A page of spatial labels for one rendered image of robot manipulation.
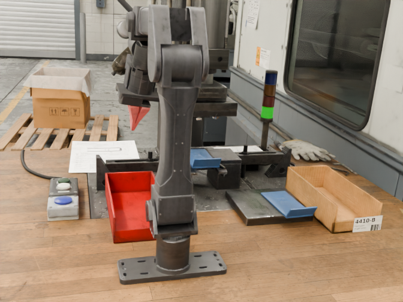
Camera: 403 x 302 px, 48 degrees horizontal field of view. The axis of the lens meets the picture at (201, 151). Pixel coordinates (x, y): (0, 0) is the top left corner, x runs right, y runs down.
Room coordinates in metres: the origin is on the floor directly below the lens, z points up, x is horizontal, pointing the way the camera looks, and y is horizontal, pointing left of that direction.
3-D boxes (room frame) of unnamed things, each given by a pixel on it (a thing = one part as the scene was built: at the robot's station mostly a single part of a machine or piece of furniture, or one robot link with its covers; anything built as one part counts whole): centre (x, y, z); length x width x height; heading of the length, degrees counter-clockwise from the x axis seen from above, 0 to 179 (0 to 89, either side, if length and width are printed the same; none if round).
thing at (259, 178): (1.25, 0.00, 0.88); 0.65 x 0.50 x 0.03; 106
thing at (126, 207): (0.95, 0.15, 0.93); 0.25 x 0.12 x 0.06; 16
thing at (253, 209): (1.03, -0.17, 0.91); 0.17 x 0.16 x 0.02; 106
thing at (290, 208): (1.01, -0.22, 0.93); 0.15 x 0.07 x 0.03; 19
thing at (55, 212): (0.94, 0.31, 0.90); 0.07 x 0.07 x 0.06; 16
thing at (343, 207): (1.06, -0.33, 0.93); 0.25 x 0.13 x 0.08; 16
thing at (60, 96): (4.42, 1.41, 0.40); 0.67 x 0.60 x 0.50; 8
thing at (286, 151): (1.27, -0.23, 0.95); 0.06 x 0.03 x 0.09; 106
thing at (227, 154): (1.17, 0.00, 0.98); 0.20 x 0.10 x 0.01; 106
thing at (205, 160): (1.13, 0.00, 1.00); 0.15 x 0.07 x 0.03; 16
